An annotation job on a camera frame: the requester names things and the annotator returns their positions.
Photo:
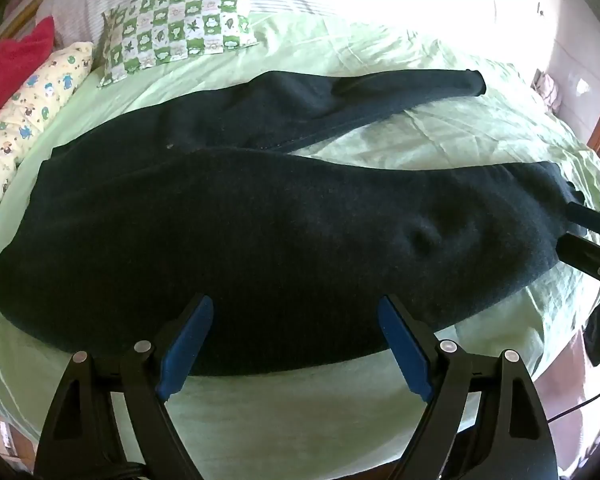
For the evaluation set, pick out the pink cloth bundle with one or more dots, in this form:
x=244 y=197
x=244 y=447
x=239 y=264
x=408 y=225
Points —
x=546 y=90

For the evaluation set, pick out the green checkered pillow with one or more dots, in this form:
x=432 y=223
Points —
x=180 y=20

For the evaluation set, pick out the red cloth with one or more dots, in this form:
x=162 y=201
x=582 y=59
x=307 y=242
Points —
x=15 y=62

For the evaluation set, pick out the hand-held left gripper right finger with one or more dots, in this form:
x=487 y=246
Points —
x=407 y=355

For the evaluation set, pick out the yellow cartoon print bolster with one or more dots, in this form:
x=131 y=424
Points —
x=27 y=115

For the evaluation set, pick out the green bed sheet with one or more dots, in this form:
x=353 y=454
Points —
x=405 y=145

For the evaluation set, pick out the dark pants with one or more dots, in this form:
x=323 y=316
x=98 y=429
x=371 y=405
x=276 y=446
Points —
x=260 y=240

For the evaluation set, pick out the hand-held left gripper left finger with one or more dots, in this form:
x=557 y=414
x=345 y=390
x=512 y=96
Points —
x=182 y=355

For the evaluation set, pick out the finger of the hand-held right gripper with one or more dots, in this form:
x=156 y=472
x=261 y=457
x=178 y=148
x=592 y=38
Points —
x=582 y=255
x=587 y=216

